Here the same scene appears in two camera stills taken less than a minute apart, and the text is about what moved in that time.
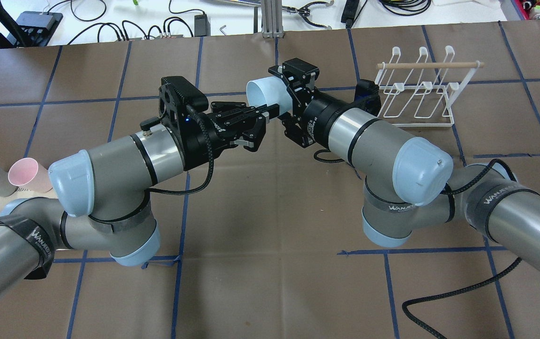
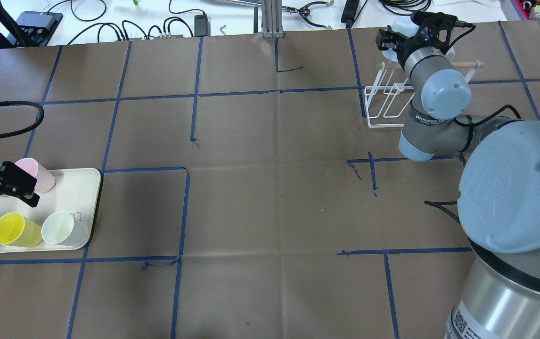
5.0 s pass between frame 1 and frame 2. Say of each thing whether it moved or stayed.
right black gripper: moved
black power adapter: stayed
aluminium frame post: stayed
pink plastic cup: stayed
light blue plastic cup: moved
